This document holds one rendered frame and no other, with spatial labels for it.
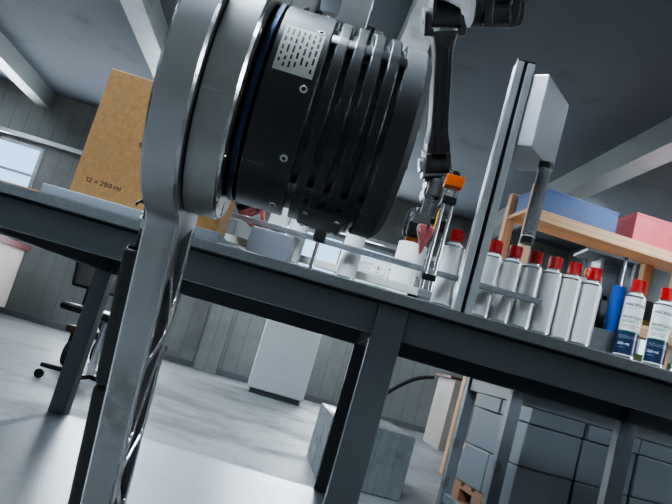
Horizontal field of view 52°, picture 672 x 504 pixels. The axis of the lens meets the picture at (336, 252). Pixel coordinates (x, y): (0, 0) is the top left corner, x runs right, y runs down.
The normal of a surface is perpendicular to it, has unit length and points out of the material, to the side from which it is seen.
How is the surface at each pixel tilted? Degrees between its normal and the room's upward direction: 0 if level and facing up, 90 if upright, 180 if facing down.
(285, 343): 90
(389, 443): 90
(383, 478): 90
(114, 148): 90
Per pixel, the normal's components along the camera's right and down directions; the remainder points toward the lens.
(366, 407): 0.00, -0.15
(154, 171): -0.16, 0.70
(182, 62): 0.04, 0.07
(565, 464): 0.22, -0.08
